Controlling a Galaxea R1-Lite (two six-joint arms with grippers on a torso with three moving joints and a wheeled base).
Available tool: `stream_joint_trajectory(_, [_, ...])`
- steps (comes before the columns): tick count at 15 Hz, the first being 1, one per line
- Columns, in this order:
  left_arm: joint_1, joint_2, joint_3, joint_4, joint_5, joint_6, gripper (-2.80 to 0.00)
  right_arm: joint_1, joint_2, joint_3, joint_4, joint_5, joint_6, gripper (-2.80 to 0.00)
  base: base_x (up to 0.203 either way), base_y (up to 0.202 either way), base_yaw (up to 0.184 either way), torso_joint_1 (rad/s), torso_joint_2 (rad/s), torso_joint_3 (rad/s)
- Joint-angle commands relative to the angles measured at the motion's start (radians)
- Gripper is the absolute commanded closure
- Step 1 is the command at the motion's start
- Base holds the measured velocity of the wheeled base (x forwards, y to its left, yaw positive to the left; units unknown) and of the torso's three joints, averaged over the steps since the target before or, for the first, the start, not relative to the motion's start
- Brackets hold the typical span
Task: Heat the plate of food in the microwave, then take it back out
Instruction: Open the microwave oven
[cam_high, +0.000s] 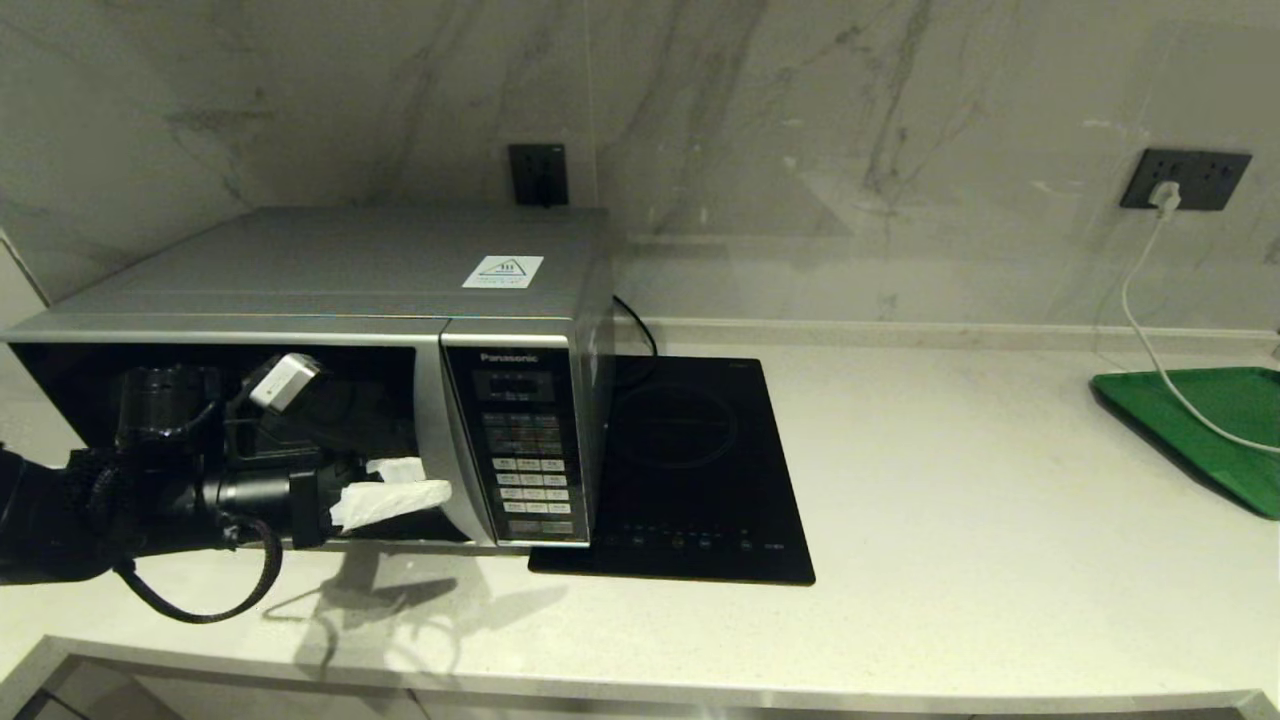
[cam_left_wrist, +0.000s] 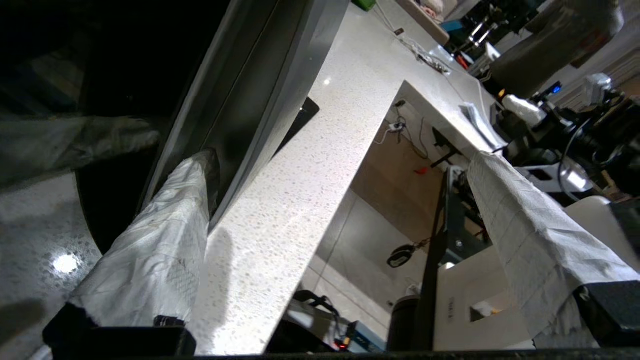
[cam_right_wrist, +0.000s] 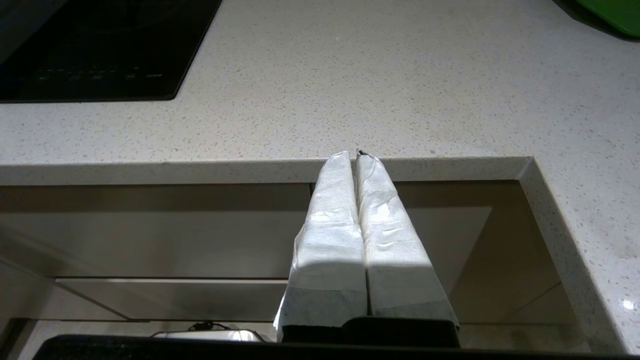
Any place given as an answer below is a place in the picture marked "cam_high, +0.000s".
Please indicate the silver Panasonic microwave oven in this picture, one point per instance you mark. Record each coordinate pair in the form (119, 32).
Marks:
(300, 260)

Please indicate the small black wall socket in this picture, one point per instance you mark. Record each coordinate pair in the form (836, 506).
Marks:
(538, 174)

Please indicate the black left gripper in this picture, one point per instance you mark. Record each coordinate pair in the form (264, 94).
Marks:
(315, 500)

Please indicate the green plastic tray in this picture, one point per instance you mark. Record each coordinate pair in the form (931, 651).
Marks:
(1220, 430)

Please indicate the black induction cooktop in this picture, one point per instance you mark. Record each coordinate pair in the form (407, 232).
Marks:
(700, 450)

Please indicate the white warning sticker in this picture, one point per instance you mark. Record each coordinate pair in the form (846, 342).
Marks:
(503, 271)

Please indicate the wide black wall socket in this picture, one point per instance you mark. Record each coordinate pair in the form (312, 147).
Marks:
(1212, 180)

